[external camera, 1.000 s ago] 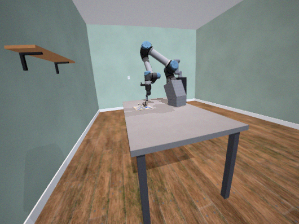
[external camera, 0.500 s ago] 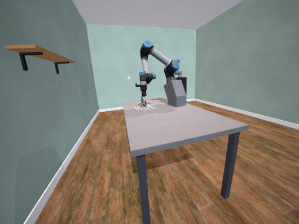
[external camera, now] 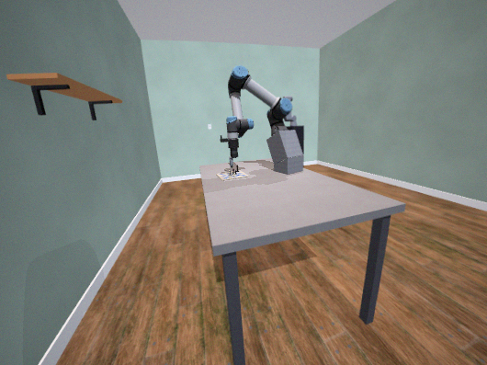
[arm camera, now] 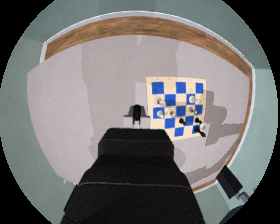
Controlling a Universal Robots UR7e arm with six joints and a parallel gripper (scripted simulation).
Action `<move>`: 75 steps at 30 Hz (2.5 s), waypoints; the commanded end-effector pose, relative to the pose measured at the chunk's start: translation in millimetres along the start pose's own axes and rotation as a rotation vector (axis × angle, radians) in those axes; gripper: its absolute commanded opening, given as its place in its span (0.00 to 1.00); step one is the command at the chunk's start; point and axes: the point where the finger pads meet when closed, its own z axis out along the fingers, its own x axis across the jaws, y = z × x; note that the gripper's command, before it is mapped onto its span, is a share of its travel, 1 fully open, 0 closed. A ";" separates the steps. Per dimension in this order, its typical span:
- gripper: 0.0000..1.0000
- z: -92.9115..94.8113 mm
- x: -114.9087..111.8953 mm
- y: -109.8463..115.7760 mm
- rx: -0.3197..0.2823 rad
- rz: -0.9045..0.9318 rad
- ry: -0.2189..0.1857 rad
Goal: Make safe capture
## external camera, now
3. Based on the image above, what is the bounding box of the blue and cream chessboard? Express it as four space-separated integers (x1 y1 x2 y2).
216 170 249 181

